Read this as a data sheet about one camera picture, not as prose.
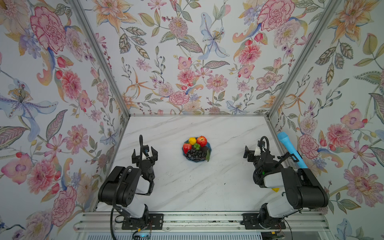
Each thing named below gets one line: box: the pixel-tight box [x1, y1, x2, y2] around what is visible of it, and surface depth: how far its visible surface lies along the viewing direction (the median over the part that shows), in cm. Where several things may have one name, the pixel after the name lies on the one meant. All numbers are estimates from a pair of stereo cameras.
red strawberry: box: [182, 143, 193, 154], surface depth 99 cm
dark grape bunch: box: [185, 148, 207, 162], surface depth 92 cm
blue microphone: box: [277, 131, 308, 169], surface depth 76 cm
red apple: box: [196, 135, 208, 148], surface depth 100 cm
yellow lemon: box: [188, 137, 197, 145], surface depth 102 cm
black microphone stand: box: [274, 151, 300, 168], surface depth 82 cm
